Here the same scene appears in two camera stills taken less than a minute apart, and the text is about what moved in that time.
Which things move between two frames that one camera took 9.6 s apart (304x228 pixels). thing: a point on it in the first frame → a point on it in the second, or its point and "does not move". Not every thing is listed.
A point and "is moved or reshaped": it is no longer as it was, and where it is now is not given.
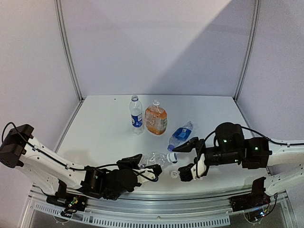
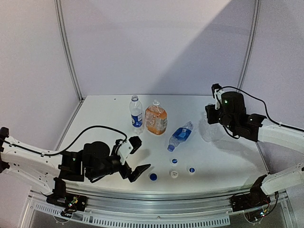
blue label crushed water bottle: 180,136 does not move
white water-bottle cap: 174,174 does not move
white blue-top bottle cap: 172,157 is moved or reshaped
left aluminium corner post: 61,28 does not move
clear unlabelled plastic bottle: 153,158 → 212,132
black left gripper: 132,162 → 135,174
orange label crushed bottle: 156,118 does not move
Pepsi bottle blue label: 136,110 does not move
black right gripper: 188,146 → 209,109
